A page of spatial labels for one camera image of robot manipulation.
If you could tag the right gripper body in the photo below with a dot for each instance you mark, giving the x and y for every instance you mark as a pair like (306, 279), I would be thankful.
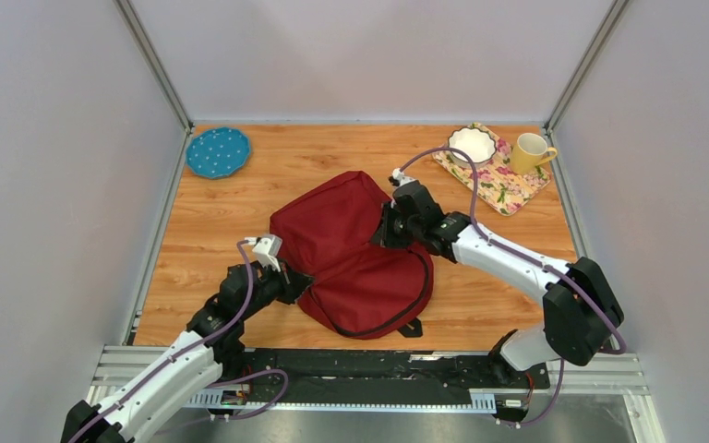
(396, 232)

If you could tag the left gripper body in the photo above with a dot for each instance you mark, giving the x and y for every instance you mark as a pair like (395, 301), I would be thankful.
(274, 283)

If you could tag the red student backpack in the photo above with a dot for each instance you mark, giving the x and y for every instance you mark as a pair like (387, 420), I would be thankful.
(359, 290)

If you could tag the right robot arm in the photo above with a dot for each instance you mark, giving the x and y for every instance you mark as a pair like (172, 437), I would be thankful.
(580, 311)

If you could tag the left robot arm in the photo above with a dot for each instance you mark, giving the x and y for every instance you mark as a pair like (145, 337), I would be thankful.
(209, 349)

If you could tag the floral rectangular tray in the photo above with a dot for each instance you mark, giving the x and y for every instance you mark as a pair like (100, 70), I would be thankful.
(502, 189)

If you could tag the white scalloped bowl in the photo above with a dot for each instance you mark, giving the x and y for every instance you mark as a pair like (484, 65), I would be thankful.
(471, 143)

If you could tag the blue polka dot plate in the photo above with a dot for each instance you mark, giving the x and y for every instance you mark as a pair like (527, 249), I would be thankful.
(218, 153)

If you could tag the yellow mug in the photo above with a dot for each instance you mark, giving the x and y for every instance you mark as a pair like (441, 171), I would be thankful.
(530, 151)

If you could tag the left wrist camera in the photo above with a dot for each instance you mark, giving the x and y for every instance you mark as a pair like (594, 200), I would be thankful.
(266, 249)

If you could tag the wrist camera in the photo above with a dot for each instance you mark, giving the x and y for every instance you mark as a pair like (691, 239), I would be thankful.
(401, 182)
(266, 249)

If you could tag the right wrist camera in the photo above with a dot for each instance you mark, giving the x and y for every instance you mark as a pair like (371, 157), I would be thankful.
(401, 182)

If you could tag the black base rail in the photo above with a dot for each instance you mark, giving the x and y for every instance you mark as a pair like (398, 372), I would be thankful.
(381, 381)

